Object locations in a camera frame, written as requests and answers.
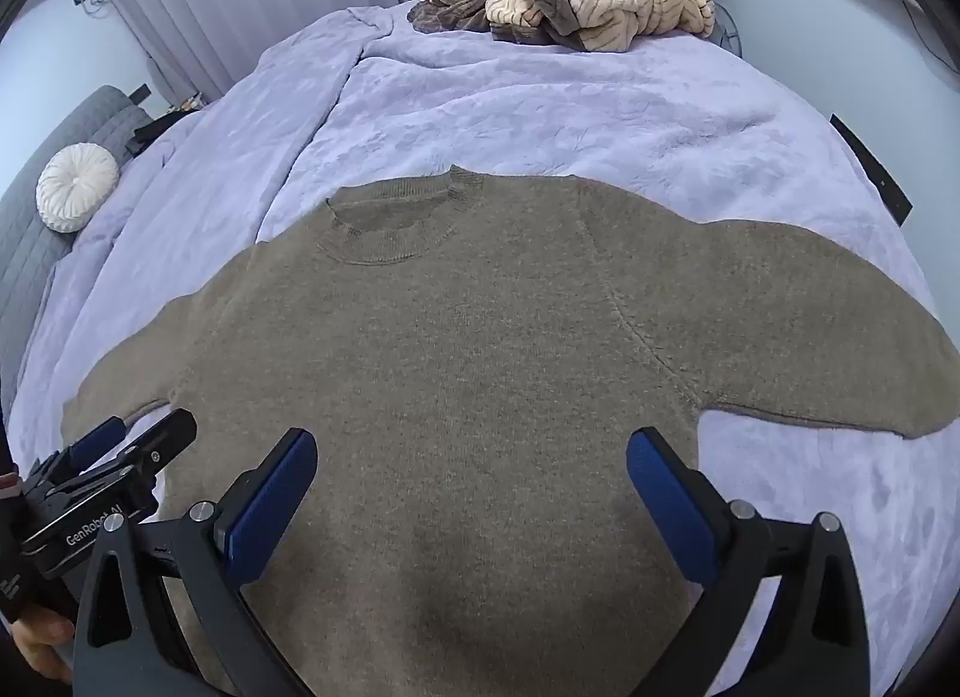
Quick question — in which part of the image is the round white pleated cushion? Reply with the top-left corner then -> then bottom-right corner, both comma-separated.
36,142 -> 121,235

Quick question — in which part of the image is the grey quilted headboard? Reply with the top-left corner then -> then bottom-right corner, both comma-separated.
0,83 -> 152,398

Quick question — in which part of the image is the olive brown knit sweater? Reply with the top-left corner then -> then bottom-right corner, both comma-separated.
62,169 -> 958,695

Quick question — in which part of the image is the black item by headboard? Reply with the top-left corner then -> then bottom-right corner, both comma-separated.
125,92 -> 205,157

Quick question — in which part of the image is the beige striped clothes pile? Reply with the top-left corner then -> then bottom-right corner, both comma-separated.
407,0 -> 716,53

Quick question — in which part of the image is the black flat bedside device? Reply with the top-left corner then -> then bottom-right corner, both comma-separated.
830,115 -> 913,227

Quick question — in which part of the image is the lavender plush bed blanket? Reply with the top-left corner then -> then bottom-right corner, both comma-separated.
2,4 -> 958,695

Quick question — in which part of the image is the person's left hand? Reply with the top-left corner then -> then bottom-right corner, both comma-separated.
11,608 -> 75,684

